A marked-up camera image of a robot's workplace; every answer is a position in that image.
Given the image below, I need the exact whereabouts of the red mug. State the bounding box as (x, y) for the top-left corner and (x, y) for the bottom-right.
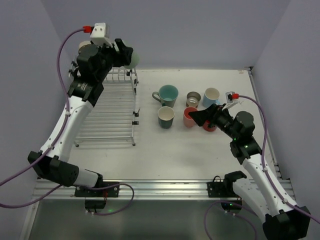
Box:
(202, 120), (217, 132)

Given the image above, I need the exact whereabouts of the pink tumbler cup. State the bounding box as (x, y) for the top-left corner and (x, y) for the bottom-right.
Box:
(183, 106), (197, 128)

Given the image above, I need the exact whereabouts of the light blue patterned cup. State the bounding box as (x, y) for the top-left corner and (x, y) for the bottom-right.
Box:
(202, 87), (220, 108)

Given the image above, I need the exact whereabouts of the light green tumbler cup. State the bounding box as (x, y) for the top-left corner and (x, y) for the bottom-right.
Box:
(124, 45), (140, 70)

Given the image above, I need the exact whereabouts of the dark green mug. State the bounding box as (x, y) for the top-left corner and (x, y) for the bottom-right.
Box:
(157, 106), (175, 129)

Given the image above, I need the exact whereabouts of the beige tumbler cup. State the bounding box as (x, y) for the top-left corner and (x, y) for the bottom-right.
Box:
(78, 40), (91, 50)

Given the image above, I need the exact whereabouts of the sage green mug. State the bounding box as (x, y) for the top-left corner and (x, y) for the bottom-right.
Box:
(152, 85), (179, 108)

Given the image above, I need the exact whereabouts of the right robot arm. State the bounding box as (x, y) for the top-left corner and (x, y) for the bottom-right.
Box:
(189, 104), (310, 240)

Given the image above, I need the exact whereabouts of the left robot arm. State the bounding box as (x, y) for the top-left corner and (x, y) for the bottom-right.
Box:
(27, 38), (133, 188)

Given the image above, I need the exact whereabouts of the metal dish rack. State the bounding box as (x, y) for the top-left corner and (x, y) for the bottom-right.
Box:
(74, 66), (140, 148)

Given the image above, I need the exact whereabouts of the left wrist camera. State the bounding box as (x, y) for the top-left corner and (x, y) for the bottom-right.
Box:
(90, 22), (113, 48)

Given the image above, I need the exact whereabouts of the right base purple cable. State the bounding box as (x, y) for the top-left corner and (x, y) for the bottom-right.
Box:
(203, 201), (258, 240)

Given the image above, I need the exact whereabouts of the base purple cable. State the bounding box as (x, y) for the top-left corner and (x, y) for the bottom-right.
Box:
(86, 182), (136, 216)
(203, 201), (258, 240)

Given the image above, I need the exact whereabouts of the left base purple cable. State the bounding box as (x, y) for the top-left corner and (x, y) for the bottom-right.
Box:
(86, 182), (136, 216)

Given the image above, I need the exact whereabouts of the aluminium rail frame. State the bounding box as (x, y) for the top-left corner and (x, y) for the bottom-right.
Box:
(24, 66), (301, 240)

